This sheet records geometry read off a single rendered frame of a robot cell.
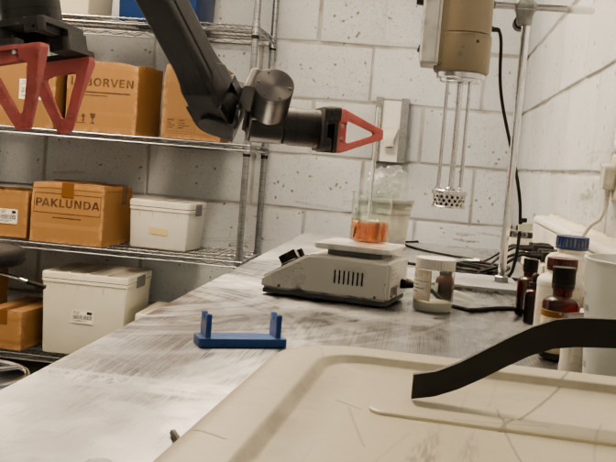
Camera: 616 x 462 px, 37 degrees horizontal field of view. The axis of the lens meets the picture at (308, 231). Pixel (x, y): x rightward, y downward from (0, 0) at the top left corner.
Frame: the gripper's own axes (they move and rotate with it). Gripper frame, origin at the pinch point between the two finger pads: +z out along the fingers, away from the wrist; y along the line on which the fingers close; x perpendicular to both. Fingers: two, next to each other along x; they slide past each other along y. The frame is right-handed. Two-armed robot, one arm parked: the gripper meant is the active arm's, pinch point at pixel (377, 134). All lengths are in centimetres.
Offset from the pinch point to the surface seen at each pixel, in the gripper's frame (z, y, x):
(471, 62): 21.7, 24.6, -15.1
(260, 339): -20, -39, 25
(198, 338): -27, -39, 25
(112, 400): -34, -62, 26
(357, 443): -26, -117, 11
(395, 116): 57, 223, -14
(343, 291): -4.0, -4.6, 23.8
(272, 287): -13.9, 0.8, 24.6
